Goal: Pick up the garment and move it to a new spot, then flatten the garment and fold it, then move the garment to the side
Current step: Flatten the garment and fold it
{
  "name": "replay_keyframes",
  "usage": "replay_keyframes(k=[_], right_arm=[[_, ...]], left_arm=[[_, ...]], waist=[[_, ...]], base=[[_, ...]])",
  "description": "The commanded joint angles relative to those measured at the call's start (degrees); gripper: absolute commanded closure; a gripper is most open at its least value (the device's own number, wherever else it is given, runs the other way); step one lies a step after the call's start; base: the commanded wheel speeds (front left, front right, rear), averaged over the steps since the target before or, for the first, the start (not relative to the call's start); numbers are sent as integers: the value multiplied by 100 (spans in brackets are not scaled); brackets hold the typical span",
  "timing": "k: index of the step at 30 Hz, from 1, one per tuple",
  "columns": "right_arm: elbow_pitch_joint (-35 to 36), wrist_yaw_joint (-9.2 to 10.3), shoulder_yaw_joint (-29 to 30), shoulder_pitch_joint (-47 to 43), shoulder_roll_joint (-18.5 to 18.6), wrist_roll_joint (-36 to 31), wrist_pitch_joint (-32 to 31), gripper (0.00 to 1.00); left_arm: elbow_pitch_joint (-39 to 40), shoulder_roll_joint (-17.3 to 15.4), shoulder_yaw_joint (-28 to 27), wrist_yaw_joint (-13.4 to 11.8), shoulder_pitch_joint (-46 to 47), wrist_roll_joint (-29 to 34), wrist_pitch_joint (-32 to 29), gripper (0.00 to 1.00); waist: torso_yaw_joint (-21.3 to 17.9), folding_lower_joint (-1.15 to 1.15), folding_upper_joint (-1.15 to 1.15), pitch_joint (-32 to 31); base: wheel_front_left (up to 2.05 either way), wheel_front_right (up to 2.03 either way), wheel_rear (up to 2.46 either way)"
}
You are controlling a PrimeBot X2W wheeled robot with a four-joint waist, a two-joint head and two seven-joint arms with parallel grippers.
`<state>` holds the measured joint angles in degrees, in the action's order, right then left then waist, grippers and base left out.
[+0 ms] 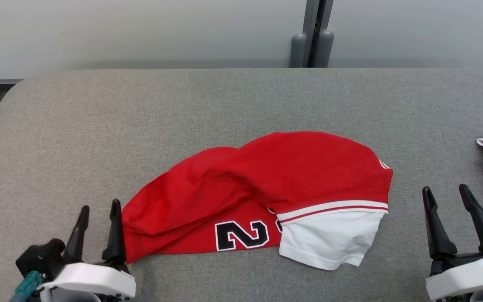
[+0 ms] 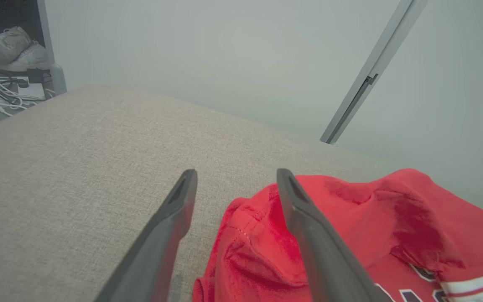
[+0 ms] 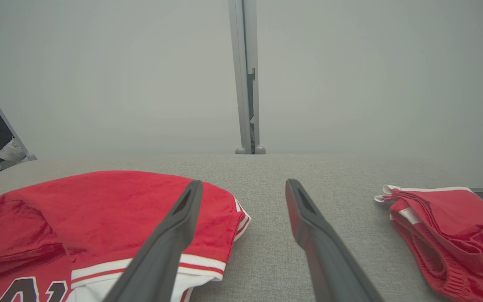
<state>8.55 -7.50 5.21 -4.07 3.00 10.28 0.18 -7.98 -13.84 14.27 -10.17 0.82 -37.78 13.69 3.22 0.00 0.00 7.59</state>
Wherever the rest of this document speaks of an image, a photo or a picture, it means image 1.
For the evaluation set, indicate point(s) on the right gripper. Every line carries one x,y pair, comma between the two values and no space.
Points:
468,277

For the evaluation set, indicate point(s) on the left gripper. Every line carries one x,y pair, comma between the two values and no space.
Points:
94,283

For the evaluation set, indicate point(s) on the red basketball jersey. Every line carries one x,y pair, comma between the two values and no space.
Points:
266,176

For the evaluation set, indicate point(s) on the grey cylindrical post cap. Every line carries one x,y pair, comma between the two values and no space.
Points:
298,52
325,50

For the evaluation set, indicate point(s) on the grey metal partition post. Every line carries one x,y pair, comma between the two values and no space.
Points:
310,16

